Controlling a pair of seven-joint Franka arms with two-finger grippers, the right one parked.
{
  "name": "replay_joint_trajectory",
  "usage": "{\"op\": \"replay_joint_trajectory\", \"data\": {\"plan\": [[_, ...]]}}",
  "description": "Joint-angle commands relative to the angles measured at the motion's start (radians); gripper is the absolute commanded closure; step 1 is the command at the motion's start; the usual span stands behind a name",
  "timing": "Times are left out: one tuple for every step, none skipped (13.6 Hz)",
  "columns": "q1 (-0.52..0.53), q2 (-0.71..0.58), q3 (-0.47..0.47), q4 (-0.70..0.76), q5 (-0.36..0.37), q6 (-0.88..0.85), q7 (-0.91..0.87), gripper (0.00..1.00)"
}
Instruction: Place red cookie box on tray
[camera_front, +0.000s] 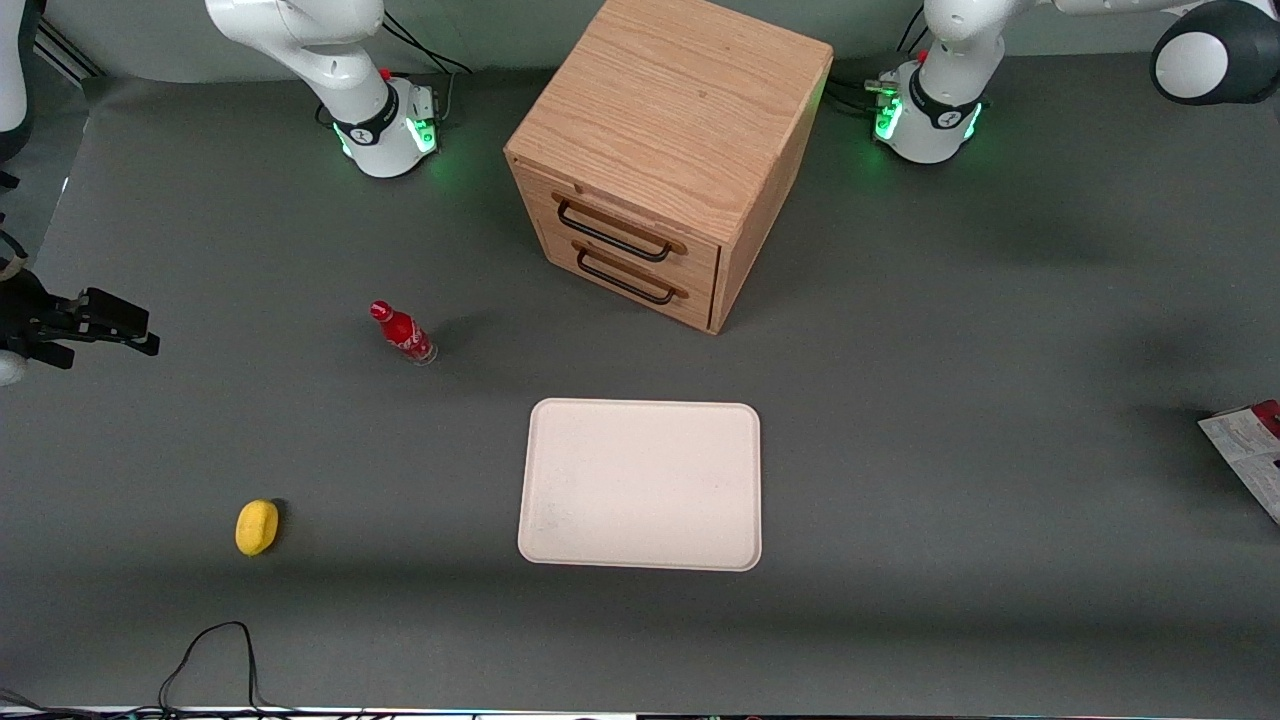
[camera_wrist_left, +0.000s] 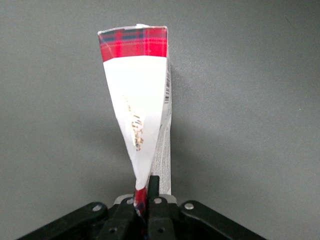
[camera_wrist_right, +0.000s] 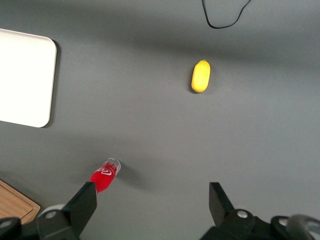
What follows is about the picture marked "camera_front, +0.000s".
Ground red cookie box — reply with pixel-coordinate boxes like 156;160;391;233
1197;399;1280;527

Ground red cola bottle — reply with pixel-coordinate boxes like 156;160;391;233
369;300;439;367

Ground black right base cables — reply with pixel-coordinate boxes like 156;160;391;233
316;10;473;129

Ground aluminium rail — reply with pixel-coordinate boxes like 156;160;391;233
34;20;107;83

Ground yellow lemon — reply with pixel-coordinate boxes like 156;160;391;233
235;499;280;557

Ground black cable loop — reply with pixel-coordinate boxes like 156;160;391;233
0;621;301;720

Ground black base cables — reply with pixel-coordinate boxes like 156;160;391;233
316;10;473;129
824;8;937;117

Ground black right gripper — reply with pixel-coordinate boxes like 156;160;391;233
0;266;161;369

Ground black left base cables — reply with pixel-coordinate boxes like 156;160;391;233
824;8;937;117

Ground beige plastic tray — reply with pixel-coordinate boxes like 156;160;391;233
517;398;763;573

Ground wooden two-drawer cabinet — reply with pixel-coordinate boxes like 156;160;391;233
504;0;835;336

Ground long black drawer handle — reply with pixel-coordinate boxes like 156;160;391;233
556;199;676;264

